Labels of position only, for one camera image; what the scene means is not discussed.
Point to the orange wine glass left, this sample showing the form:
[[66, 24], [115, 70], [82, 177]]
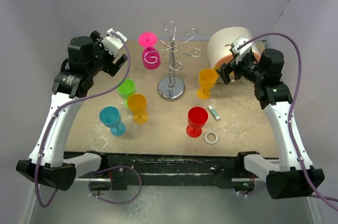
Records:
[[137, 105]]

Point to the orange wine glass right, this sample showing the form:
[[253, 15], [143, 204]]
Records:
[[207, 80]]

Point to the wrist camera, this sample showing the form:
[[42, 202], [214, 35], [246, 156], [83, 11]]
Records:
[[239, 48], [112, 43]]

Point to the white green glue stick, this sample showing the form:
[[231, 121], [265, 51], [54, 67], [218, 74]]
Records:
[[213, 112]]

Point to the white round drawer box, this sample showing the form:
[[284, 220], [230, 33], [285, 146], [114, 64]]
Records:
[[218, 48]]

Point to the white tape roll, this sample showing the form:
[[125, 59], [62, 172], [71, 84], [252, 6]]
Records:
[[211, 137]]

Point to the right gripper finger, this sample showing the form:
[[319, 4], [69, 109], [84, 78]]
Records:
[[225, 71], [235, 75]]

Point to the chrome wine glass rack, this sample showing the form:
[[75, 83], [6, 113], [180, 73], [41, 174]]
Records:
[[171, 88]]

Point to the red plastic wine glass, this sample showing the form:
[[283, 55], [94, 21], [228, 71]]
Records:
[[197, 118]]

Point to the pink plastic wine glass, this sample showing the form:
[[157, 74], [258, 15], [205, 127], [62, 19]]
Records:
[[150, 56]]

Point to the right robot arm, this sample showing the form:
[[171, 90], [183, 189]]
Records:
[[294, 176]]

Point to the blue plastic wine glass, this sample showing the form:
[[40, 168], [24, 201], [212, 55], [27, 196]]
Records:
[[111, 118]]

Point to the orange wine glass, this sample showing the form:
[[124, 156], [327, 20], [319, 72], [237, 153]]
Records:
[[137, 105], [207, 80]]

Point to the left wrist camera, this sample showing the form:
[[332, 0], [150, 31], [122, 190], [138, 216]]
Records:
[[112, 43]]

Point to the green plastic wine glass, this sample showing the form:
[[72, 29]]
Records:
[[126, 89]]

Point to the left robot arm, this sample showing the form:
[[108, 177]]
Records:
[[87, 56]]

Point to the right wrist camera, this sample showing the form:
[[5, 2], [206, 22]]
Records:
[[239, 48]]

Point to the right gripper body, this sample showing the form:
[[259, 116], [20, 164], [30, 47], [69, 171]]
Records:
[[250, 69]]

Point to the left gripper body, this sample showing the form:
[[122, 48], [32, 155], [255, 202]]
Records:
[[103, 57]]

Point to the black base frame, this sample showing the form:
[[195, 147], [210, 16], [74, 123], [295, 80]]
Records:
[[223, 172]]

